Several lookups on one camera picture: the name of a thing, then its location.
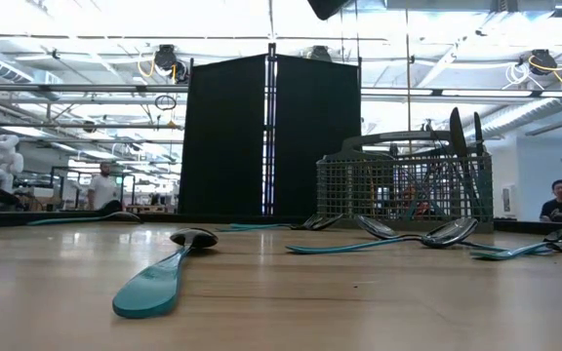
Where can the black folding room divider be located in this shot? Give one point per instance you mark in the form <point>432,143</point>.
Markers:
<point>222,146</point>

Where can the grey plastic cutlery basket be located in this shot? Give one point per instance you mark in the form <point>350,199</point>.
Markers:
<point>413,222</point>

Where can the silver ventilation duct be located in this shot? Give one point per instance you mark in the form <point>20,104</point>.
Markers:
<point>530,117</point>

